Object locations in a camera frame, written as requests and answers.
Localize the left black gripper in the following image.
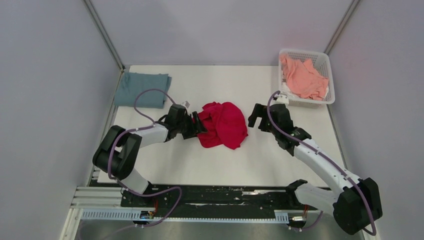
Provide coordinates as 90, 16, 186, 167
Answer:
176, 111, 208, 140

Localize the red t shirt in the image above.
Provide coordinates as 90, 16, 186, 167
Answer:
197, 102, 248, 150

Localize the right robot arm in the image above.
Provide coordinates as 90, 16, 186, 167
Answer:
248, 103, 383, 236

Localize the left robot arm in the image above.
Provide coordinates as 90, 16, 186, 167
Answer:
92, 104, 207, 207

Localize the white cloth in basket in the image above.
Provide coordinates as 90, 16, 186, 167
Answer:
280, 78, 299, 99

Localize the pink t shirt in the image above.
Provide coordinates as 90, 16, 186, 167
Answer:
279, 54, 329, 101

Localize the white plastic basket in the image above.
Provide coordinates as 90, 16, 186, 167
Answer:
277, 48, 336, 108

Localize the folded blue t shirt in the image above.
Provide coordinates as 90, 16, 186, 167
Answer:
114, 72, 172, 109

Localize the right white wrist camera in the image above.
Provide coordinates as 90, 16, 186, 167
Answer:
273, 93, 290, 105

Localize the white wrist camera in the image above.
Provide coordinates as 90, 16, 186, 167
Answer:
273, 93, 290, 105
181, 101, 190, 109

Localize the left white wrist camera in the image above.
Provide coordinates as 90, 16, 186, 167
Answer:
181, 101, 190, 109

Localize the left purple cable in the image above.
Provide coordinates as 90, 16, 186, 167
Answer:
106, 88, 183, 229

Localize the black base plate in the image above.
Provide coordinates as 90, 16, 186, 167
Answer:
88, 178, 319, 220

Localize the aluminium frame rail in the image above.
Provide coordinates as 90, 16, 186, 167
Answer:
59, 186, 382, 240

